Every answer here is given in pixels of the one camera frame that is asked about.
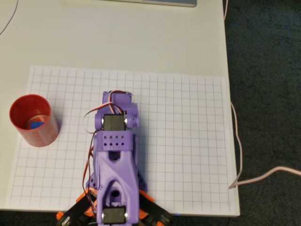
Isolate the black orange table clamp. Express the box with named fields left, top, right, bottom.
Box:
left=56, top=187, right=97, bottom=226
left=136, top=190, right=174, bottom=226

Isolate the red white black servo wire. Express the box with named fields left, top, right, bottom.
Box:
left=82, top=90, right=135, bottom=134
left=81, top=131, right=98, bottom=212

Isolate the white grid paper sheet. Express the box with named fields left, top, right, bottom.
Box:
left=4, top=65, right=236, bottom=214

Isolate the silver laptop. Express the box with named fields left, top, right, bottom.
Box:
left=98, top=0, right=197, bottom=8

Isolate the pink cable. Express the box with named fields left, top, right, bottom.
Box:
left=222, top=0, right=301, bottom=189

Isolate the red cup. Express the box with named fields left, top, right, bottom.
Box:
left=9, top=94, right=59, bottom=148

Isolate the thin grey cable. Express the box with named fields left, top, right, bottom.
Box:
left=0, top=0, right=19, bottom=36

